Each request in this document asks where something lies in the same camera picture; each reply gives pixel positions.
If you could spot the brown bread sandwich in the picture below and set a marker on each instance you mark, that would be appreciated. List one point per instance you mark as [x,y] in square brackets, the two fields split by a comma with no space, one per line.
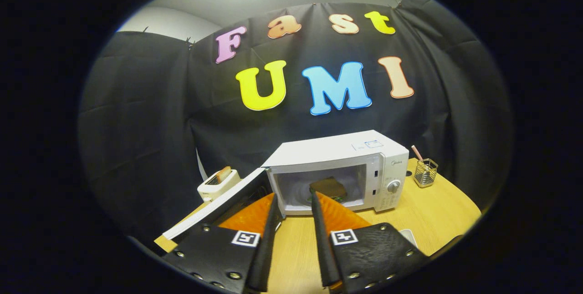
[329,187]

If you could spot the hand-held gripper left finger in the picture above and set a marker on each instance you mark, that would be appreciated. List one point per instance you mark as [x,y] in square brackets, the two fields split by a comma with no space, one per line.
[262,262]

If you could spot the pink straw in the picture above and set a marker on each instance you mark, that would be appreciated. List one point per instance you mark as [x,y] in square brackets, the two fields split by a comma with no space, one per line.
[416,153]

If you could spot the cream toaster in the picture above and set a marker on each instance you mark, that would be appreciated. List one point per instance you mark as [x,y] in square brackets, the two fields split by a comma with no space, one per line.
[218,189]

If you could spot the white microwave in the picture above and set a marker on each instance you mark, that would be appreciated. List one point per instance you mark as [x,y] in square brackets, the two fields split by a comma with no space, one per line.
[328,150]

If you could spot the brown toast slice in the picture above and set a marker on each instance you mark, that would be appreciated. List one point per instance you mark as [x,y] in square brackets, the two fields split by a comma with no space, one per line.
[223,174]

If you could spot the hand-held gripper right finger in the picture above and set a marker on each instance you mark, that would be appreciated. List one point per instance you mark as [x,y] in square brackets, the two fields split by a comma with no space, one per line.
[327,262]

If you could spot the black backdrop cloth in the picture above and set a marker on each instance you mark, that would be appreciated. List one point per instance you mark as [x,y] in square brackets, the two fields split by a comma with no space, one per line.
[136,125]

